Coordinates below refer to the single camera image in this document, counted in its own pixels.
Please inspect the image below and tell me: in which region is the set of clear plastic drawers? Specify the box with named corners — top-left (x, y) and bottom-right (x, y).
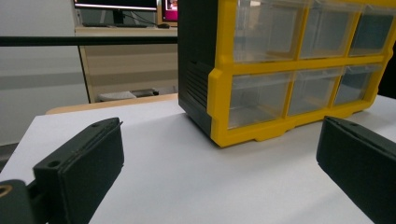
top-left (228, 0), bottom-right (396, 130)

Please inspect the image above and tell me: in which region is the black horizontal bar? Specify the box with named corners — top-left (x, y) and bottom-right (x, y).
top-left (0, 35), bottom-right (178, 48)

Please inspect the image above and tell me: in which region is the yellow and black drawer cabinet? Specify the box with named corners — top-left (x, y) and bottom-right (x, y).
top-left (177, 0), bottom-right (396, 148)

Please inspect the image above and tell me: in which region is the monitor with pink screen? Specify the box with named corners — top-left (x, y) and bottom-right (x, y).
top-left (161, 0), bottom-right (178, 23)

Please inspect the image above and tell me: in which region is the black keyboard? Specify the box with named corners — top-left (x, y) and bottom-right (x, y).
top-left (81, 21), bottom-right (149, 29)

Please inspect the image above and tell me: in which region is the beige wooden desk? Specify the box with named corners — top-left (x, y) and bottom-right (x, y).
top-left (74, 25), bottom-right (178, 104)

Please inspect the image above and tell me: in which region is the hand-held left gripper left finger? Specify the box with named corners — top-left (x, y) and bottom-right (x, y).
top-left (32, 117), bottom-right (125, 224)

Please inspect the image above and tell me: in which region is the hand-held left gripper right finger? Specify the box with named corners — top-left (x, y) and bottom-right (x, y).
top-left (316, 116), bottom-right (396, 224)

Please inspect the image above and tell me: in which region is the black computer monitor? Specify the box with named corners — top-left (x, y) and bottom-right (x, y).
top-left (73, 0), bottom-right (159, 26)

